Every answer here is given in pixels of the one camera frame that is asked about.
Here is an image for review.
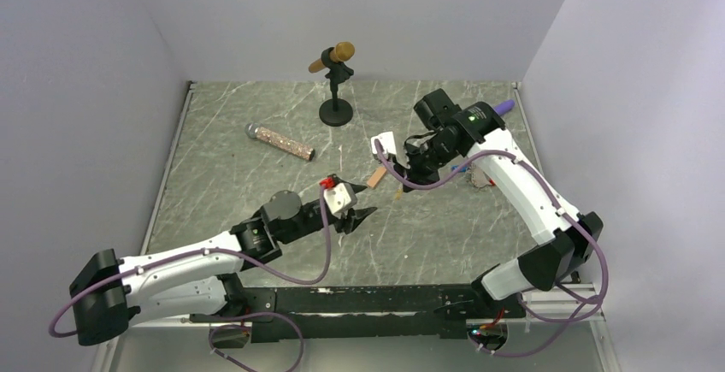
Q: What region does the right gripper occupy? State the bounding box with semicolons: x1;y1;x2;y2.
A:
392;135;459;192

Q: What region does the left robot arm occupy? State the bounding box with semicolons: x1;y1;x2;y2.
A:
69;174;376;346

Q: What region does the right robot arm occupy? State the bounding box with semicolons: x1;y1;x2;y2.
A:
403;89;603;317

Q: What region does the wooden block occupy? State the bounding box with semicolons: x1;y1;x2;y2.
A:
366;166;387;189

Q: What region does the blue key tag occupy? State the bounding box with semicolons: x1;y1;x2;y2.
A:
451;165;469;173

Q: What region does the glitter microphone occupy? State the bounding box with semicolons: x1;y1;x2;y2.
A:
245;122;315;162

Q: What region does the purple microphone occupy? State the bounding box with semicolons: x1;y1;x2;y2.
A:
493;99;516;116

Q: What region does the black microphone stand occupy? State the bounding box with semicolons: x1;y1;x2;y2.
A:
319;62;355;127

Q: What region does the gold microphone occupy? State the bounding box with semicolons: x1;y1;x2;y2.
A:
308;41;356;74

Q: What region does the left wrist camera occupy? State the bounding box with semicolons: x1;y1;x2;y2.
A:
320;175;357;218

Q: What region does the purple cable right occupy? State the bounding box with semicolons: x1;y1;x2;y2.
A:
374;138;610;359

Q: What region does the purple cable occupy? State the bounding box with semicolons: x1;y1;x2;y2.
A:
374;138;610;359
48;185;333;372

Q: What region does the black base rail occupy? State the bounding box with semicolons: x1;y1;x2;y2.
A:
189;284;525;343

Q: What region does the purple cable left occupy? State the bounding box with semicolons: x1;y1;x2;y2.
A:
48;185;333;372

